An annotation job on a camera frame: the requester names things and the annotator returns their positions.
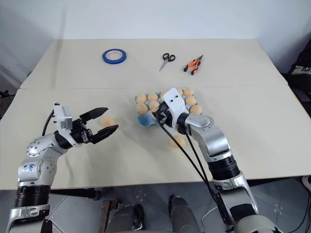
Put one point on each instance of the blue egg carton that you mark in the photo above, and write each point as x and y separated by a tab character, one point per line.
145	120

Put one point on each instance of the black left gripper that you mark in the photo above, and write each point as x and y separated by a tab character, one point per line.
81	132

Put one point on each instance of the black bag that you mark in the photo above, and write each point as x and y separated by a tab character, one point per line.
300	72

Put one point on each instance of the black table frame bar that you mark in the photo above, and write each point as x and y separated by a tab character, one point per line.
77	193

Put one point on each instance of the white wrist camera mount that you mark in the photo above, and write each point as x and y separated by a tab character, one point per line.
63	119
176	104

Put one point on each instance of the rusty brown metal bar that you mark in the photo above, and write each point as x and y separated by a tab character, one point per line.
107	216

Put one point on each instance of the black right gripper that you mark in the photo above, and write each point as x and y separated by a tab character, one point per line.
164	115

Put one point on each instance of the orange black pliers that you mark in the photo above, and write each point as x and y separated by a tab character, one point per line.
193	63

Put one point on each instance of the tan egg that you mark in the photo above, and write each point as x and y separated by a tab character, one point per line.
191	100
142	108
153	104
107	121
177	142
141	98
196	109
188	91
180	91
152	96

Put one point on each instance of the dark rounded shape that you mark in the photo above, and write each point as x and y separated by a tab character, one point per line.
126	218
183	213

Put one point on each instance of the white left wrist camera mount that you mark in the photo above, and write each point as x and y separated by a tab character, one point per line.
63	119

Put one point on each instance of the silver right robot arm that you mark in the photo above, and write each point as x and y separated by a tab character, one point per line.
213	143

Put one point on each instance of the blue tape roll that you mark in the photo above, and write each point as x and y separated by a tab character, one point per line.
107	59

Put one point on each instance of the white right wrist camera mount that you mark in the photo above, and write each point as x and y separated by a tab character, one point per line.
176	104

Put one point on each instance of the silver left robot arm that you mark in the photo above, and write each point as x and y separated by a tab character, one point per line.
36	165

